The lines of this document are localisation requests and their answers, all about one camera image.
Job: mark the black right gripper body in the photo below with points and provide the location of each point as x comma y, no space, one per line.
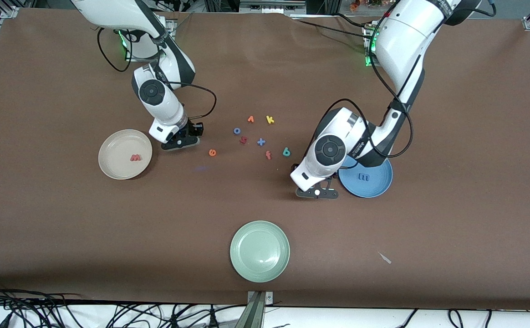
194,130

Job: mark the blue foam letter E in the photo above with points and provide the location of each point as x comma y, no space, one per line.
364,177

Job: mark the teal foam letter b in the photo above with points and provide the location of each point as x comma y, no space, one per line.
286,153

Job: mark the pink foam letter w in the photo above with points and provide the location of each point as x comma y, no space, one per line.
135,158

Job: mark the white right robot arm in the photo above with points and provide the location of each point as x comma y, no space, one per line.
155,93

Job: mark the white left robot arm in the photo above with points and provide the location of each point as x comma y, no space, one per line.
401,45

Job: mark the dark red foam letter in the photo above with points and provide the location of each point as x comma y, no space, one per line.
243,140

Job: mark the blue plate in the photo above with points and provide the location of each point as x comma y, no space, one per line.
376,187

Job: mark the yellow foam letter k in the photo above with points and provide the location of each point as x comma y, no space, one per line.
269,120

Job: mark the beige brown plate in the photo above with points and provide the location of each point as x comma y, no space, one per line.
119,159

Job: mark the brown table cover sheet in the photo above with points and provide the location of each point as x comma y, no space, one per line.
265,82

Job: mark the green plate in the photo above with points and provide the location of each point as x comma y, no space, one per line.
259,251

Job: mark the small white tape scrap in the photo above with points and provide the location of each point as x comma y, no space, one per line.
385,258

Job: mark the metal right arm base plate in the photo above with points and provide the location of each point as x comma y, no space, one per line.
172,22

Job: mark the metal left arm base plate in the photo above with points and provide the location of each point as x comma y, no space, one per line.
369,64

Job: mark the silver aluminium frame profile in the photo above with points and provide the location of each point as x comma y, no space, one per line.
272,5

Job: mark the grey metal camera mount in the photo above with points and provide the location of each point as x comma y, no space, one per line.
257,314

